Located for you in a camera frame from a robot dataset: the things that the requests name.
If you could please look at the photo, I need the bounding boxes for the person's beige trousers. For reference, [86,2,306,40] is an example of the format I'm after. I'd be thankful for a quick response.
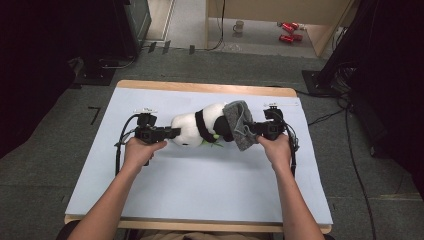
[138,230,273,240]

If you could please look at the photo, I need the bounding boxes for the panda plush toy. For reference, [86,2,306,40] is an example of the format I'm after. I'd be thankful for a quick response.
[170,102,234,148]

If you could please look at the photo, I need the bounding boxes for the wooden cabinet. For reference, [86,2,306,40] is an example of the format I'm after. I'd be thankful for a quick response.
[204,0,355,58]

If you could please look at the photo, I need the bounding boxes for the dark curtain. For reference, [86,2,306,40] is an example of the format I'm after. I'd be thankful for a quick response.
[0,0,116,159]
[319,0,424,201]

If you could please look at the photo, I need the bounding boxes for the black equipment cabinet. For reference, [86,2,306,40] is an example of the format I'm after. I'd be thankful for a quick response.
[113,0,153,58]

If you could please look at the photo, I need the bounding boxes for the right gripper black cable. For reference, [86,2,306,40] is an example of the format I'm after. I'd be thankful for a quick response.
[281,121,300,178]

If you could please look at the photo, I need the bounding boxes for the wooden table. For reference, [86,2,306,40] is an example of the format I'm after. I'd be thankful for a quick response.
[63,79,334,234]

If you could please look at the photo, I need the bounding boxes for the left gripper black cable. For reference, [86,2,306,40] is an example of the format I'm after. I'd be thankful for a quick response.
[114,113,141,177]

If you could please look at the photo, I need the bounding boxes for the grey cloth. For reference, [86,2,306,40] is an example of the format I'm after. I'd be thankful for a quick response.
[222,99,260,152]

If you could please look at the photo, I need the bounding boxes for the hanging black cable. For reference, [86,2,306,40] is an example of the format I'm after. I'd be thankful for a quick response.
[205,0,226,52]

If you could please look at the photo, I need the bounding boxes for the person's right hand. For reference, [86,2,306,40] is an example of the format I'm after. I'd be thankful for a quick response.
[256,133,293,174]

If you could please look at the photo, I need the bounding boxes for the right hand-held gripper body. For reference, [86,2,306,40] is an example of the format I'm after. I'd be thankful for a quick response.
[263,102,300,141]

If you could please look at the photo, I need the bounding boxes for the black stand base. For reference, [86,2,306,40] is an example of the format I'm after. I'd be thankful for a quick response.
[301,69,338,98]
[71,58,117,87]

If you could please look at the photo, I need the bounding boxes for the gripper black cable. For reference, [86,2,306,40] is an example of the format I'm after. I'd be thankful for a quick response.
[281,121,300,178]
[114,113,141,177]

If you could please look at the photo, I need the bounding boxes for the person's left hand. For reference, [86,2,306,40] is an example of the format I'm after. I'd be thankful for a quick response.
[123,137,168,173]

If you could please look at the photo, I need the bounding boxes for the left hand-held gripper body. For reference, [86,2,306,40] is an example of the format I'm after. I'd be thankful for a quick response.
[133,107,162,145]

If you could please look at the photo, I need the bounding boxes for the long black floor cable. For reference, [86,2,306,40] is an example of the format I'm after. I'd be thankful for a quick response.
[344,109,378,240]

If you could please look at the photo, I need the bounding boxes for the thin black floor cable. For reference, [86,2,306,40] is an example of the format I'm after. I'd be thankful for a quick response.
[308,99,351,127]

